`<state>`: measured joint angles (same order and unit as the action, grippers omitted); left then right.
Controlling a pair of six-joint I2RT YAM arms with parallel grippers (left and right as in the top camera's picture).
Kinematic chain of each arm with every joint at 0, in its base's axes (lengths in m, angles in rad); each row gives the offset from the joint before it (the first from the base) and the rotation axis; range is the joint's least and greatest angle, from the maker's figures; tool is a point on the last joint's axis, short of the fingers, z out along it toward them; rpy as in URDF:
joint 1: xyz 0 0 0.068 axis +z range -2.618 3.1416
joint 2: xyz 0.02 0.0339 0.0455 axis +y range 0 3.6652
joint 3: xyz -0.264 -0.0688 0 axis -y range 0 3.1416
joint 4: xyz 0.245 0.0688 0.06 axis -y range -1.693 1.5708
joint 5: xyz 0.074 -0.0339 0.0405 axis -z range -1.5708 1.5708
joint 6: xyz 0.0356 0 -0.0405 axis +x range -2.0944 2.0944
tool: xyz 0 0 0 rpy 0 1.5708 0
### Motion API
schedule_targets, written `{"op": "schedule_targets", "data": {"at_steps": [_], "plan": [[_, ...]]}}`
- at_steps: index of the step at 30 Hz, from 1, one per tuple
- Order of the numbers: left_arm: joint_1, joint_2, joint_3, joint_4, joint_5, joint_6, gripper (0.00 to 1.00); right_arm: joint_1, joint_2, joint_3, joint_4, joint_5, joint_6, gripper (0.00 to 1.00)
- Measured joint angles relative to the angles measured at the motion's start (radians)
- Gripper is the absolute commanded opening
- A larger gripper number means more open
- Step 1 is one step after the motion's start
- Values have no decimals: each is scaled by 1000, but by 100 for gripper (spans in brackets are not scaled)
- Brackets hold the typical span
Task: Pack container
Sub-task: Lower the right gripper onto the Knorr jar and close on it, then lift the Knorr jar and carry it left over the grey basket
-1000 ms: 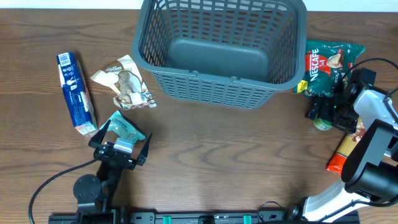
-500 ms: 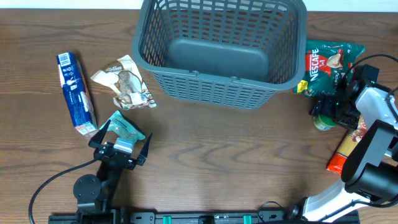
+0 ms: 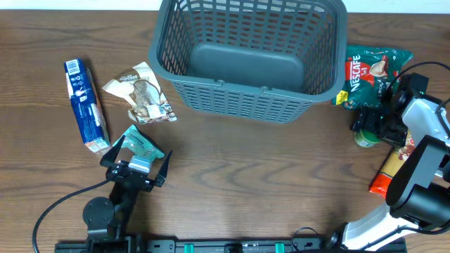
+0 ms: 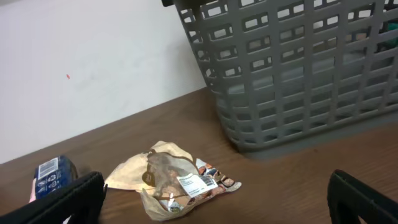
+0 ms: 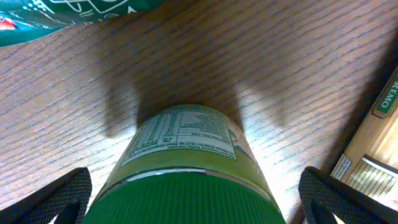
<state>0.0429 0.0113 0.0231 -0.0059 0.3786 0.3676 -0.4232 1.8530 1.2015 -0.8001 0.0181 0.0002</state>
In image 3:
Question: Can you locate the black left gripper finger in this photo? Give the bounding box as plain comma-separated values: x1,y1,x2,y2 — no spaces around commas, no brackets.
100,135,125,168
153,150,172,187

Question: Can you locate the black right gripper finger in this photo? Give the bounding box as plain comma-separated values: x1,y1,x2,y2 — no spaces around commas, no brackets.
350,107,377,133
378,124,408,147

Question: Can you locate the green lidded spice jar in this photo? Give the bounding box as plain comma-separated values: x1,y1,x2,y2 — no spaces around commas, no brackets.
354,130,380,148

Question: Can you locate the green Nescafe coffee bag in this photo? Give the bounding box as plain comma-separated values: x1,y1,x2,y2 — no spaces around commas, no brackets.
331,45,413,110

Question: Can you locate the orange yellow spaghetti packet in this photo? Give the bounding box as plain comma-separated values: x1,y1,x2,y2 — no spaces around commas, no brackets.
368,131,415,198

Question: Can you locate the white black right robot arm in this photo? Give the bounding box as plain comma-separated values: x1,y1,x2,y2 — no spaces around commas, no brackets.
326,72,449,252

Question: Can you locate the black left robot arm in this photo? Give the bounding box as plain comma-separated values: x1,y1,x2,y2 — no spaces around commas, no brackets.
82,136,172,252

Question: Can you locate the teal small snack packet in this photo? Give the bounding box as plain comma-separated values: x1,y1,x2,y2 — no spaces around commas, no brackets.
122,124,165,161

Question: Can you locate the blue carton box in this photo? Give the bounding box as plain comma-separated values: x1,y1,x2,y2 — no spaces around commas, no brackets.
64,58,110,153

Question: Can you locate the beige brown snack pouch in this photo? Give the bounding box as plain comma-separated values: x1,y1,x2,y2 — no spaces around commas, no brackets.
103,62,177,124

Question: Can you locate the grey plastic lattice basket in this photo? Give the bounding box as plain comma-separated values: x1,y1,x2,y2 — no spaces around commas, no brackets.
149,0,347,123

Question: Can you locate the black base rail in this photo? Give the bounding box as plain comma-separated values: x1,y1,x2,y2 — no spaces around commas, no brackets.
54,235,408,253

